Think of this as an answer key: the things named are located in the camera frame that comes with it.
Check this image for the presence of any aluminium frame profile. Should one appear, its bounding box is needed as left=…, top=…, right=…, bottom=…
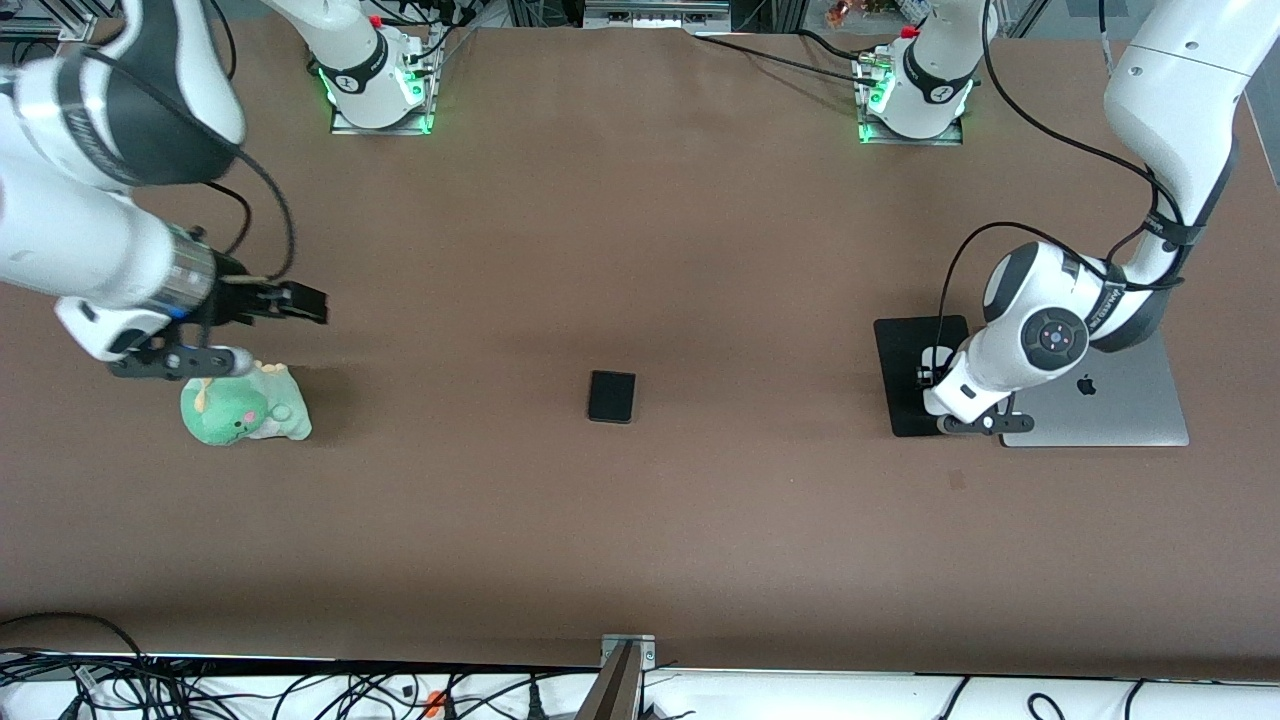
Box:
left=0, top=0, right=121, bottom=42

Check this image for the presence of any silver laptop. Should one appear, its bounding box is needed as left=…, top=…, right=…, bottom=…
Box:
left=1000, top=330, right=1191, bottom=448

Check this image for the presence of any metal table edge bracket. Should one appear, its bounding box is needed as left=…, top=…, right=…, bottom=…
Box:
left=600, top=633, right=657, bottom=669

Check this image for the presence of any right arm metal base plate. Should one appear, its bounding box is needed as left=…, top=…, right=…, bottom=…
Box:
left=330, top=68, right=437, bottom=136

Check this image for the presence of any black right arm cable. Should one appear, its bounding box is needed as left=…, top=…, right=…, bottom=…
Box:
left=95, top=50, right=297, bottom=283

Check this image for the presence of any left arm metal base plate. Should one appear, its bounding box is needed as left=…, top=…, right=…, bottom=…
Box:
left=857, top=60, right=966, bottom=147

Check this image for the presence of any black mouse pad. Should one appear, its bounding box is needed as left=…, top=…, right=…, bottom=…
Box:
left=873, top=315, right=1001, bottom=438

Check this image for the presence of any grey metal box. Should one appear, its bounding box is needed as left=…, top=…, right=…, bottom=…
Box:
left=583, top=0, right=731, bottom=31

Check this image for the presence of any long black table cable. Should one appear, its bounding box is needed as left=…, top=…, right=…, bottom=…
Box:
left=693, top=33, right=881, bottom=83

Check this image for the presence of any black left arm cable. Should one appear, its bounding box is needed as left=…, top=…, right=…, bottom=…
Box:
left=938, top=0, right=1187, bottom=376

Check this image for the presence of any black phone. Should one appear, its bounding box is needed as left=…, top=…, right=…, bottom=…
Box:
left=586, top=370, right=638, bottom=425

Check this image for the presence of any short black table cable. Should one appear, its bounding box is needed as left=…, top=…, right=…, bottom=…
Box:
left=797, top=28, right=871, bottom=63

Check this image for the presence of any dark metal post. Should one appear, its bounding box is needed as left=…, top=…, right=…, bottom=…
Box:
left=578, top=642, right=641, bottom=720

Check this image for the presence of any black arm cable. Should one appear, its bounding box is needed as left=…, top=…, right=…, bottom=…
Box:
left=95, top=50, right=297, bottom=283
left=938, top=0, right=1187, bottom=376

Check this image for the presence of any black looped floor cable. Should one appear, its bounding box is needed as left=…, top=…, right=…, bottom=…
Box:
left=0, top=612, right=151, bottom=666

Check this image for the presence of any green dinosaur plush toy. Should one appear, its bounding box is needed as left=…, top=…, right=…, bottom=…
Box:
left=180, top=362, right=313, bottom=447

